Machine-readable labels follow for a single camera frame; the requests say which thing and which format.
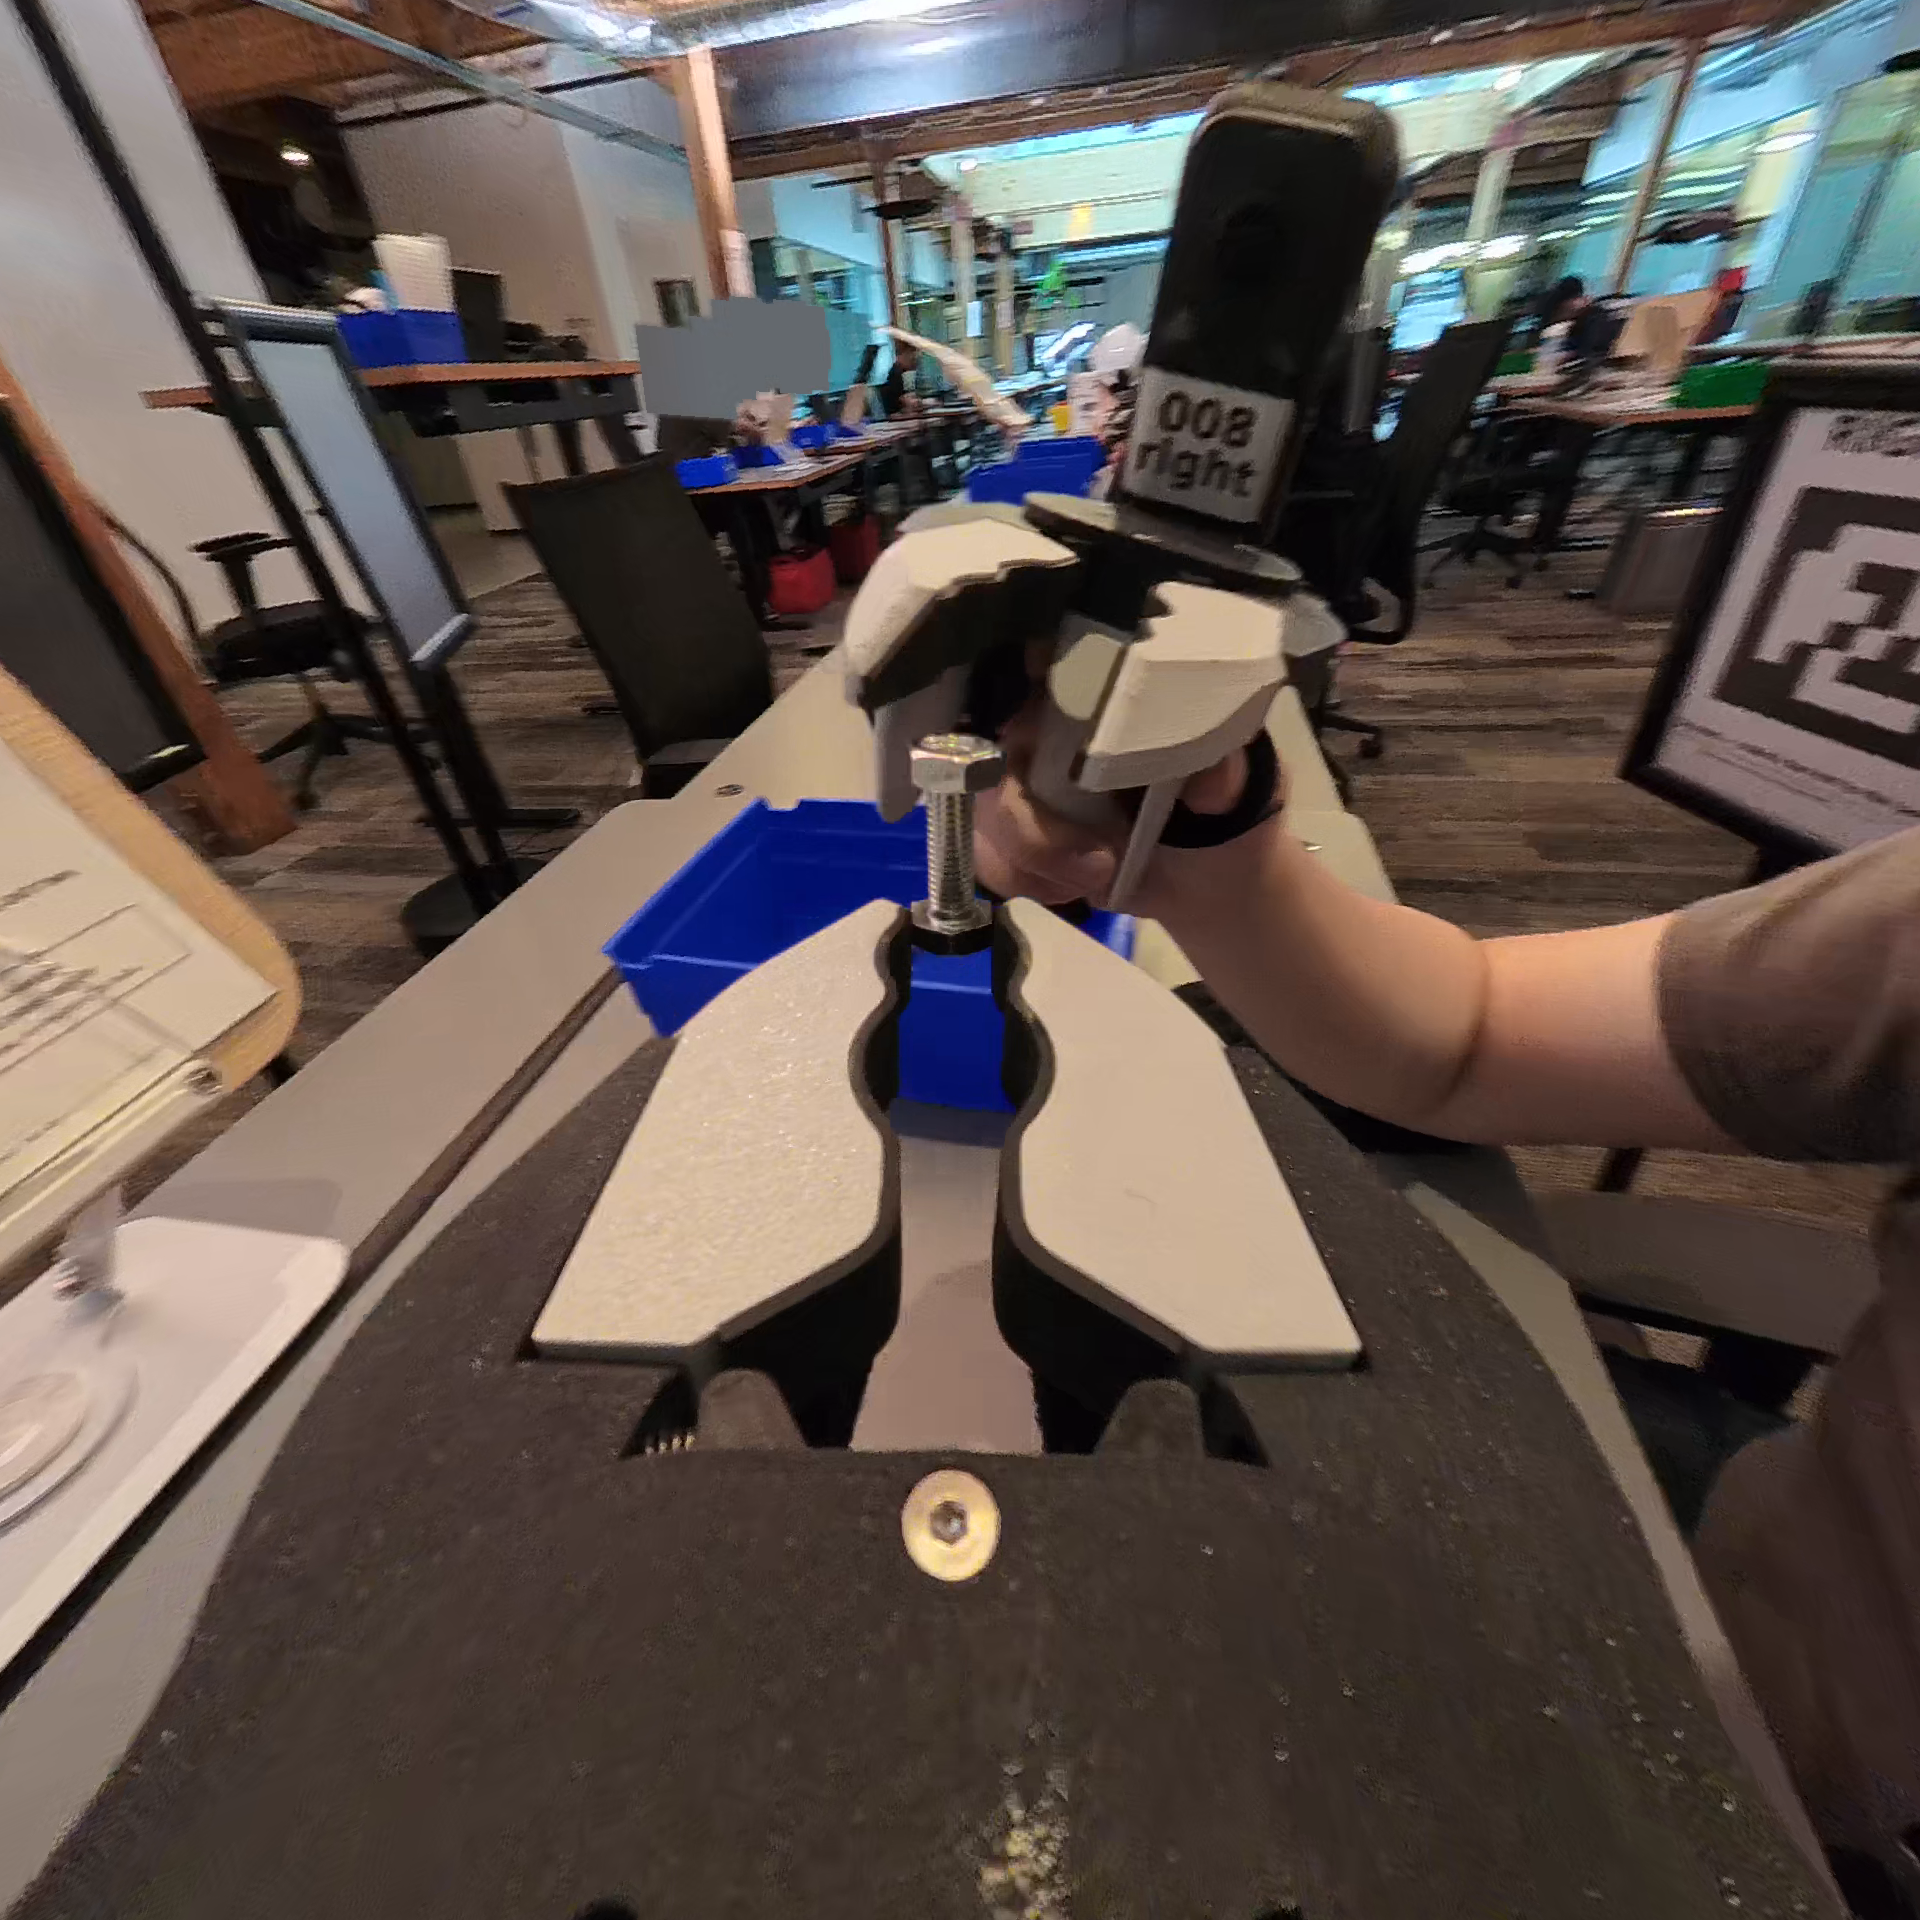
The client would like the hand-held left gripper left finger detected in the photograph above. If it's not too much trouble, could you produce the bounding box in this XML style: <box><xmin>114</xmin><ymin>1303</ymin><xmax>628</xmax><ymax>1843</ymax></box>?
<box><xmin>531</xmin><ymin>900</ymin><xmax>906</xmax><ymax>1453</ymax></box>

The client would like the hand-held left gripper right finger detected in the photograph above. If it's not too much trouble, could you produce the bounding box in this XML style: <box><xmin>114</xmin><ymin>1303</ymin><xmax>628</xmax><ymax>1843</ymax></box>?
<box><xmin>994</xmin><ymin>893</ymin><xmax>1364</xmax><ymax>1453</ymax></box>

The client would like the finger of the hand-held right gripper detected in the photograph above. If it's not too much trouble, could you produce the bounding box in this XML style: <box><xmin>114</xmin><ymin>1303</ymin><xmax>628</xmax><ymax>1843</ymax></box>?
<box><xmin>1071</xmin><ymin>576</ymin><xmax>1295</xmax><ymax>799</ymax></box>
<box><xmin>839</xmin><ymin>503</ymin><xmax>1085</xmax><ymax>826</ymax></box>

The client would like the long silver hex bolt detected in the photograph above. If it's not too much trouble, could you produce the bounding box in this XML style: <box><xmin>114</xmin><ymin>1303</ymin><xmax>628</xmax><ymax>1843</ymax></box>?
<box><xmin>908</xmin><ymin>736</ymin><xmax>1007</xmax><ymax>929</ymax></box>

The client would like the blue plastic parts bin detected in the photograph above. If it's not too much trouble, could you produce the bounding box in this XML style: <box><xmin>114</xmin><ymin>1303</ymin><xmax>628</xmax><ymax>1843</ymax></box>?
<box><xmin>603</xmin><ymin>799</ymin><xmax>1138</xmax><ymax>1116</ymax></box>

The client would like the person's right forearm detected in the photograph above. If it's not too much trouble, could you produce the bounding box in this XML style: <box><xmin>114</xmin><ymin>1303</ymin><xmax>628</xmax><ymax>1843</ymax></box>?
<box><xmin>1147</xmin><ymin>824</ymin><xmax>1920</xmax><ymax>1168</ymax></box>

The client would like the person's right hand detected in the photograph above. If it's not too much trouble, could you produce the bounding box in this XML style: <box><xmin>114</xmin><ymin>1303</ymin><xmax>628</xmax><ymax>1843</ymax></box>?
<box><xmin>971</xmin><ymin>705</ymin><xmax>1292</xmax><ymax>922</ymax></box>

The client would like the large blue storage bin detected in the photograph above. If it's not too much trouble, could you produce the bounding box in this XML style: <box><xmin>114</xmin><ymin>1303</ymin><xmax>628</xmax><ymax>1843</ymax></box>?
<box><xmin>966</xmin><ymin>439</ymin><xmax>1103</xmax><ymax>508</ymax></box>

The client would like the black mesh office chair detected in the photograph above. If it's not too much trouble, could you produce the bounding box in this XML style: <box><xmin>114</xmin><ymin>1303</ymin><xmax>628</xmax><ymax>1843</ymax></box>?
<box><xmin>502</xmin><ymin>453</ymin><xmax>779</xmax><ymax>801</ymax></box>

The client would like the grey trash can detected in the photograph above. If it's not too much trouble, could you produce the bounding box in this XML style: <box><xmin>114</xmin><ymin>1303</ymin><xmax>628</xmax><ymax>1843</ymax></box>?
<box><xmin>1597</xmin><ymin>508</ymin><xmax>1724</xmax><ymax>616</ymax></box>

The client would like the wooden top office desk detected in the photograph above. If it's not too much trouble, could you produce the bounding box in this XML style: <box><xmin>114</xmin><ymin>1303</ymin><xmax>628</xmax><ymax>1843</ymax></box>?
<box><xmin>141</xmin><ymin>359</ymin><xmax>646</xmax><ymax>483</ymax></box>

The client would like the person's black office chair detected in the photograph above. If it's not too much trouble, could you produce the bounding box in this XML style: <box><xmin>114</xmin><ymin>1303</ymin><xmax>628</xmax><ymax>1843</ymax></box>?
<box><xmin>1528</xmin><ymin>1184</ymin><xmax>1883</xmax><ymax>1403</ymax></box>

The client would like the wooden instruction board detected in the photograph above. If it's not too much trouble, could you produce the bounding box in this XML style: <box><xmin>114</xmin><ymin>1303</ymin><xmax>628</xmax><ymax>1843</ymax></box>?
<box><xmin>0</xmin><ymin>661</ymin><xmax>304</xmax><ymax>1249</ymax></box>

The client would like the black framed panel on stand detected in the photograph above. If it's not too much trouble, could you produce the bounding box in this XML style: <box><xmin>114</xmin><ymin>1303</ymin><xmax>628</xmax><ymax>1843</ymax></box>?
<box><xmin>210</xmin><ymin>300</ymin><xmax>579</xmax><ymax>835</ymax></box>

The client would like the white paper with outlines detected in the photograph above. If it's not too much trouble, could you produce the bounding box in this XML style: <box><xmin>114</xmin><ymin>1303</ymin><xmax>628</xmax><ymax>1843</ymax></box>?
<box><xmin>0</xmin><ymin>1216</ymin><xmax>349</xmax><ymax>1666</ymax></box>

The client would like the framed black-white marker sign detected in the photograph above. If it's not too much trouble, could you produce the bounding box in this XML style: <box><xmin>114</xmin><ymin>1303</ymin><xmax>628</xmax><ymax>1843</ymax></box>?
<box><xmin>1620</xmin><ymin>359</ymin><xmax>1920</xmax><ymax>865</ymax></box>

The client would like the black office chair with armrests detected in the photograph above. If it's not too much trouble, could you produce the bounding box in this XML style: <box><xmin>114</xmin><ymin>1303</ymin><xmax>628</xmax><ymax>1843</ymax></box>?
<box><xmin>191</xmin><ymin>532</ymin><xmax>400</xmax><ymax>812</ymax></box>

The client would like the printed instruction sheet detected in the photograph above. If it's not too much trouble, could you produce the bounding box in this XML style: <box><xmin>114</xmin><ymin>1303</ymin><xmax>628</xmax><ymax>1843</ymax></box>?
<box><xmin>0</xmin><ymin>743</ymin><xmax>278</xmax><ymax>1203</ymax></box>

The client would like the person's torso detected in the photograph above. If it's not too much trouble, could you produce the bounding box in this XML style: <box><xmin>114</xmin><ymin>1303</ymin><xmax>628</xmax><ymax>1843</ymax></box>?
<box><xmin>1695</xmin><ymin>1201</ymin><xmax>1920</xmax><ymax>1920</ymax></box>

